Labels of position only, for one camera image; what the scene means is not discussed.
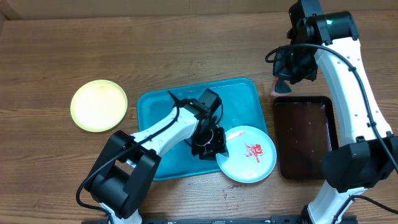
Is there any black water tray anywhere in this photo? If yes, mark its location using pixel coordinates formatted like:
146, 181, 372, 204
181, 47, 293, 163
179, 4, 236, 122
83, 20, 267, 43
273, 96, 338, 180

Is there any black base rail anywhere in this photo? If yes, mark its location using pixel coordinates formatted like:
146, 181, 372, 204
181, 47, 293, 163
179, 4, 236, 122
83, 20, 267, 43
81, 215, 358, 224

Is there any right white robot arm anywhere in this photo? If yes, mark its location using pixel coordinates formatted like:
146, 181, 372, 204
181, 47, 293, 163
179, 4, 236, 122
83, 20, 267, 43
265, 0, 397, 223

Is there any yellow plate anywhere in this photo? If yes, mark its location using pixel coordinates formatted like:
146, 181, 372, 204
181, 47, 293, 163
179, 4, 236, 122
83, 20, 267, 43
70, 80, 128, 133

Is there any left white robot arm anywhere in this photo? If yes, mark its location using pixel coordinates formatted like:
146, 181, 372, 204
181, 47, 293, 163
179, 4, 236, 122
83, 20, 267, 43
76, 89, 229, 223

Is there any light blue plate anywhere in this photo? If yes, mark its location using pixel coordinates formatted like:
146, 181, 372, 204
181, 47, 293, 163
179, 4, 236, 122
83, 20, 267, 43
216, 126, 277, 184

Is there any teal plastic tray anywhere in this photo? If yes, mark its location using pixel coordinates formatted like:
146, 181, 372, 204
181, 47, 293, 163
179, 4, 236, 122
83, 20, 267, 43
137, 78, 268, 181

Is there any orange and green sponge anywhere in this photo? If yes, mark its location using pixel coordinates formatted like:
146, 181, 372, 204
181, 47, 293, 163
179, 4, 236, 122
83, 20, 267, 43
271, 77, 292, 97

